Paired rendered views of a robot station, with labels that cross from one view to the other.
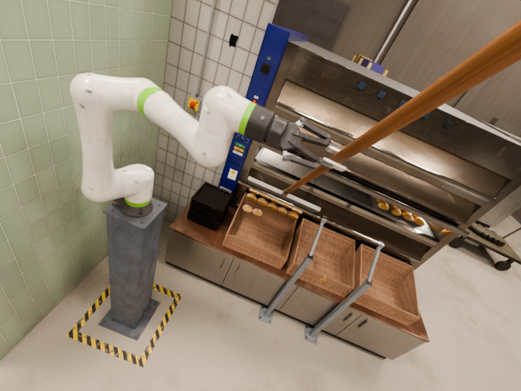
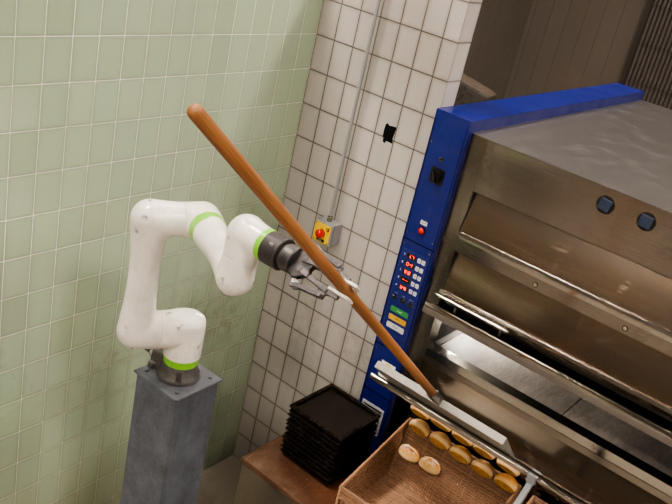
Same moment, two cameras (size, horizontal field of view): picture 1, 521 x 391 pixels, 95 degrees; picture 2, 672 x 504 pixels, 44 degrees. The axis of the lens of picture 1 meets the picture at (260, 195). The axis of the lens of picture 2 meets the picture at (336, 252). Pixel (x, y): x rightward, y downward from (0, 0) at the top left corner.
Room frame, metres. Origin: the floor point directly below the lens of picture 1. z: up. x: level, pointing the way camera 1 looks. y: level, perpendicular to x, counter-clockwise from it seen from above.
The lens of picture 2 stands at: (-0.92, -1.17, 2.88)
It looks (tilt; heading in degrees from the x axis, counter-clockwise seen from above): 24 degrees down; 34
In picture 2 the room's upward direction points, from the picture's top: 13 degrees clockwise
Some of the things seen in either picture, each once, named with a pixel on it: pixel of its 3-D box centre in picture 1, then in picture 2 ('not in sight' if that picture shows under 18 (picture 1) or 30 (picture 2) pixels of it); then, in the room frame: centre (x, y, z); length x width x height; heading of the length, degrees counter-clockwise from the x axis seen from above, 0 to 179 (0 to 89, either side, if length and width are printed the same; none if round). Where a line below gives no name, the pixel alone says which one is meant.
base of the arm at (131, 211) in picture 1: (127, 198); (168, 359); (0.84, 0.62, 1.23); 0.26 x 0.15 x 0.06; 92
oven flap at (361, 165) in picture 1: (370, 168); (663, 379); (1.89, -0.72, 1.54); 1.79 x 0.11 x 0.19; 91
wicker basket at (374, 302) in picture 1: (383, 282); not in sight; (1.63, -1.35, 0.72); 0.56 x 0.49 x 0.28; 91
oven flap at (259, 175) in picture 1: (336, 214); (612, 494); (1.89, -0.72, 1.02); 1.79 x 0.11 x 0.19; 91
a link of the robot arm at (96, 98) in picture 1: (101, 146); (148, 276); (0.71, 0.64, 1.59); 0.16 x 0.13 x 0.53; 150
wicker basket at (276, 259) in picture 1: (262, 229); (426, 499); (1.62, -0.14, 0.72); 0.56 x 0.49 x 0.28; 92
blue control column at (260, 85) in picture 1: (258, 131); (493, 297); (2.81, 0.34, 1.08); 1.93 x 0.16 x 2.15; 1
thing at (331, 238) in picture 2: (194, 103); (326, 231); (1.83, 0.78, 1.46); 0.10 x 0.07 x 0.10; 91
